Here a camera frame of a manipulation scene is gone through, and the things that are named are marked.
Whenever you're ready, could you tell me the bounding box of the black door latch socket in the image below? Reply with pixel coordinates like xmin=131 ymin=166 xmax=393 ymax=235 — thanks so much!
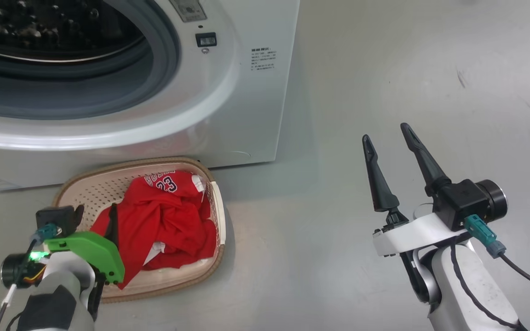
xmin=195 ymin=32 xmax=218 ymax=48

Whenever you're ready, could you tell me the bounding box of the teal plug camera cable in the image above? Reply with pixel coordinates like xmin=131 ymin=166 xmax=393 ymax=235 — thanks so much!
xmin=464 ymin=215 xmax=530 ymax=299
xmin=0 ymin=223 xmax=59 ymax=331

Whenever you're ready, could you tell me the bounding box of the white garment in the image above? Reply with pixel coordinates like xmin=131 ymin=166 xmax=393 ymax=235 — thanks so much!
xmin=142 ymin=240 xmax=168 ymax=267

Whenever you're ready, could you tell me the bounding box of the grey warning sticker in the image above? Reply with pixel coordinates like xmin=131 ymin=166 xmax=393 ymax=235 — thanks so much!
xmin=169 ymin=0 xmax=208 ymax=23

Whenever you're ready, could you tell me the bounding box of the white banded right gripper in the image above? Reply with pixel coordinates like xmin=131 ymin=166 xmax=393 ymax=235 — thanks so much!
xmin=362 ymin=123 xmax=508 ymax=257

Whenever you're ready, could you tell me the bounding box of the cream perforated plastic laundry basket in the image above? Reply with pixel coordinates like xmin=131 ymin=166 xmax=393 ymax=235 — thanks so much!
xmin=52 ymin=156 xmax=227 ymax=304

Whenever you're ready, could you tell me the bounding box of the white front-load washing machine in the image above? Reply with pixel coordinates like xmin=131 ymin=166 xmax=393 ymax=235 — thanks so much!
xmin=0 ymin=0 xmax=301 ymax=191

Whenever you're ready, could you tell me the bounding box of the grey rubber door seal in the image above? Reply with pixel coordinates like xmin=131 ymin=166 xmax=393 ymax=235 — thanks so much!
xmin=0 ymin=0 xmax=182 ymax=121

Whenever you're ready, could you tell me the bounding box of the teal plug left camera cable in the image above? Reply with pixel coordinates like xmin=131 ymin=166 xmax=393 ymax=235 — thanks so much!
xmin=0 ymin=223 xmax=59 ymax=331

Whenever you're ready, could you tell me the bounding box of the teal plug right camera cable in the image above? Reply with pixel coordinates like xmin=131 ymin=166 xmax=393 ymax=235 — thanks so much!
xmin=464 ymin=215 xmax=530 ymax=299

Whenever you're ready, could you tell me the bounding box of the perforated steel drum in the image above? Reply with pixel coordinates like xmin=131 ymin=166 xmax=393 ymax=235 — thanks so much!
xmin=0 ymin=0 xmax=148 ymax=63

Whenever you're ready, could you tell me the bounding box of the red basketball jersey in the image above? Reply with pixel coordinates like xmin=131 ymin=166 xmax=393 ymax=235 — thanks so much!
xmin=89 ymin=170 xmax=217 ymax=290

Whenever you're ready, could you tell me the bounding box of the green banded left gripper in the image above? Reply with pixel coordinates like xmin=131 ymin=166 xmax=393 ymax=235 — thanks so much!
xmin=1 ymin=204 xmax=126 ymax=289

